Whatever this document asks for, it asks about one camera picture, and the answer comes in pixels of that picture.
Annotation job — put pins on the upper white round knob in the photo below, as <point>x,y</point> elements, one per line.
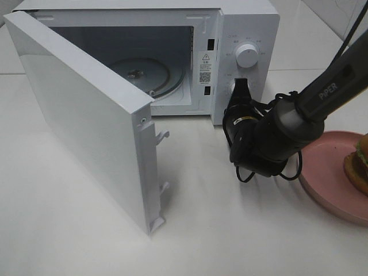
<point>246,55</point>

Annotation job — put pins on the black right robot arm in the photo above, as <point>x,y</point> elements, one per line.
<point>262,137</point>

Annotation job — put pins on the burger with lettuce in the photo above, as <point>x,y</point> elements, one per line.
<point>355,166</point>

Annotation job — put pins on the white microwave oven body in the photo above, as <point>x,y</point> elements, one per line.
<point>175,32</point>

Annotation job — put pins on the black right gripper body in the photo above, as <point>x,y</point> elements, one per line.
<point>242,110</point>

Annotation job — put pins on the lower white round knob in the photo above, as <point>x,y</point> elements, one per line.
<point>231,87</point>

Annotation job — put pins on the white round knob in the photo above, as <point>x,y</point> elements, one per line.
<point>231,87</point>
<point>246,55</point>

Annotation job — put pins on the pink round plate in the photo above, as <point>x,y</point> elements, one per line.
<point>325,181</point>

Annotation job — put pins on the white microwave door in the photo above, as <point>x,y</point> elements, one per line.
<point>104,120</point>

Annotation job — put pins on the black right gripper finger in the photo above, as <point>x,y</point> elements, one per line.
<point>235,98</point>

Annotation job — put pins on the white warning label sticker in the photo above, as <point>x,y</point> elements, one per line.
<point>205,65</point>

